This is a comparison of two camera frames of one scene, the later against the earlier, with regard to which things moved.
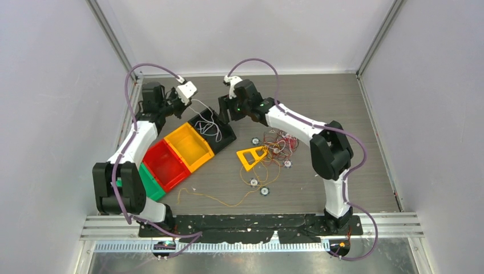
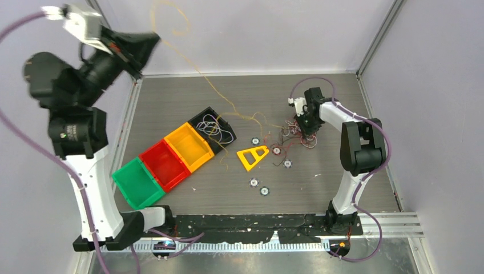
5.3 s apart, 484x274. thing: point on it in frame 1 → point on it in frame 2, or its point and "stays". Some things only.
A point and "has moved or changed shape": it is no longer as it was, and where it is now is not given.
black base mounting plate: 287,228 stays
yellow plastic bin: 192,150 stays
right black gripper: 225,103 → 307,132
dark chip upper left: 255,141 stays
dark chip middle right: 287,164 stays
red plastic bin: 165,164 stays
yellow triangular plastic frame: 244,161 stays
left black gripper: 174,94 → 130,51
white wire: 207,127 has moved or changed shape
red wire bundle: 279,145 has moved or changed shape
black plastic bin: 218,134 stays
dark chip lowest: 264,191 stays
